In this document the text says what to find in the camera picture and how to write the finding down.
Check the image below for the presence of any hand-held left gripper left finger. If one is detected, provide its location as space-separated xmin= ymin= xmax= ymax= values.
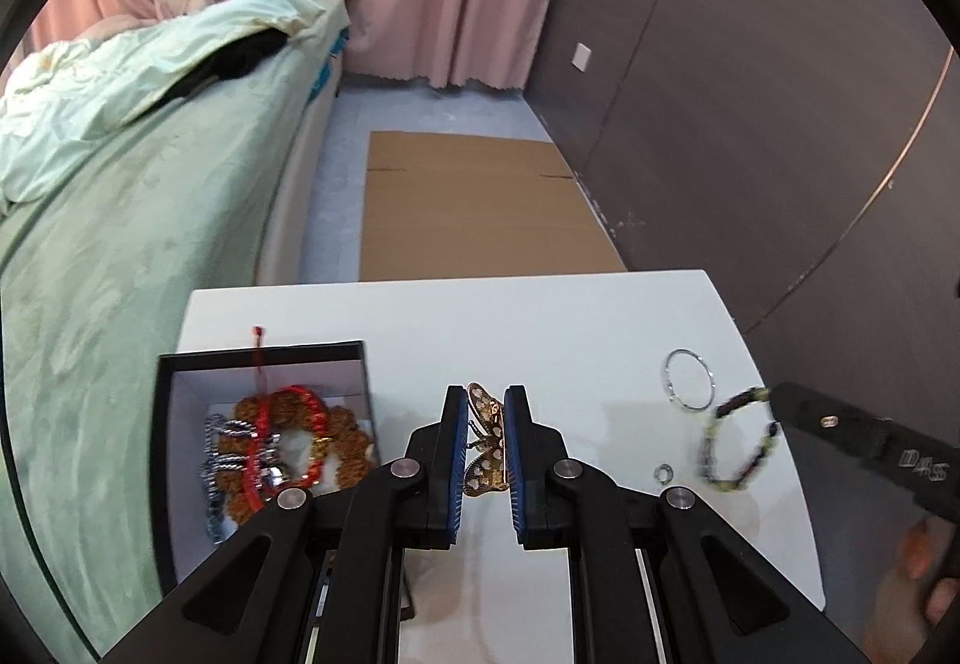
xmin=101 ymin=385 xmax=470 ymax=664

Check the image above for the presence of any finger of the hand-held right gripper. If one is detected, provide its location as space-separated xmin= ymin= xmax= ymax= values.
xmin=769 ymin=381 xmax=893 ymax=459

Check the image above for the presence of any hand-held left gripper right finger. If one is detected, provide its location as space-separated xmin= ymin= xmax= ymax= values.
xmin=504 ymin=385 xmax=875 ymax=664

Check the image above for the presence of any gold butterfly hair clip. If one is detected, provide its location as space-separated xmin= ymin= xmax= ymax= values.
xmin=463 ymin=380 xmax=511 ymax=498

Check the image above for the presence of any brown bead bracelet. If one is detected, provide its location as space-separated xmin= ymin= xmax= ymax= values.
xmin=217 ymin=386 xmax=376 ymax=526

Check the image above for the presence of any green dark bead bracelet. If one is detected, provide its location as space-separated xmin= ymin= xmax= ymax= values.
xmin=701 ymin=388 xmax=785 ymax=492

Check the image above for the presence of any red cord bracelet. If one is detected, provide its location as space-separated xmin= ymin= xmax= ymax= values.
xmin=251 ymin=325 xmax=331 ymax=492

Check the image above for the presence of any black gift box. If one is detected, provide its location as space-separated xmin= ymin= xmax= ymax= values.
xmin=154 ymin=339 xmax=417 ymax=624

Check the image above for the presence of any silver blue bead bracelet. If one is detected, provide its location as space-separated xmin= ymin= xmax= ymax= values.
xmin=201 ymin=413 xmax=290 ymax=545

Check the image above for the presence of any person's right hand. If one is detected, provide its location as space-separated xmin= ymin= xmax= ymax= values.
xmin=874 ymin=518 xmax=960 ymax=657

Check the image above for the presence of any silver bangle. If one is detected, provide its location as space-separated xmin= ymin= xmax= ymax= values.
xmin=661 ymin=347 xmax=717 ymax=410

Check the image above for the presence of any flat cardboard sheet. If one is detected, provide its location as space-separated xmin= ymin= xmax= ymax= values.
xmin=358 ymin=130 xmax=629 ymax=283

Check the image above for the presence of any dark brown wardrobe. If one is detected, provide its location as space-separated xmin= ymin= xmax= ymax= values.
xmin=521 ymin=0 xmax=960 ymax=410

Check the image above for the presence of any bed with green sheet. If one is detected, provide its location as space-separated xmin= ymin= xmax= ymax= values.
xmin=0 ymin=0 xmax=353 ymax=657

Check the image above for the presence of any black cloth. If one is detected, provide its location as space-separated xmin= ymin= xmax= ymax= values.
xmin=142 ymin=28 xmax=292 ymax=110

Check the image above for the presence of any light green duvet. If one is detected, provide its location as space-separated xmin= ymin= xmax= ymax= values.
xmin=0 ymin=0 xmax=331 ymax=208

